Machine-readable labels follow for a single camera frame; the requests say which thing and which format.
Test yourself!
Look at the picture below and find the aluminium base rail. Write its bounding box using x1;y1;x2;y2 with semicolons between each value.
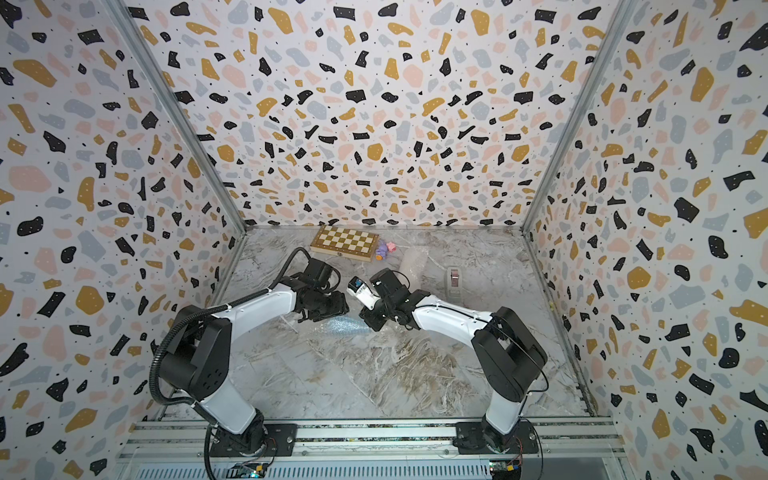
114;417;634;479

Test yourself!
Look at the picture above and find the purple orange small toy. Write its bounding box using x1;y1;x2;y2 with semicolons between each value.
374;240;389;261

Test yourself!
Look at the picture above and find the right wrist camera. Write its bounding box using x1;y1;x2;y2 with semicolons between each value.
347;276;379;311

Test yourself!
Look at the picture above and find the wooden chessboard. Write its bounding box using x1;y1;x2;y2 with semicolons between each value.
310;226;379;262

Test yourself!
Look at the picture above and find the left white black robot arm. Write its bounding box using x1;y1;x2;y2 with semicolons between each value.
147;248;349;456

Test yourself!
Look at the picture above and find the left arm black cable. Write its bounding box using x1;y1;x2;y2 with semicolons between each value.
148;247;313;480

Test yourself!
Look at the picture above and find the clear tape dispenser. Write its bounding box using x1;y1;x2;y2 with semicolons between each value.
445;267;462;297

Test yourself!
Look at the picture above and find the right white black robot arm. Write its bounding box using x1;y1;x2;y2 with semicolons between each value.
347;268;548;453

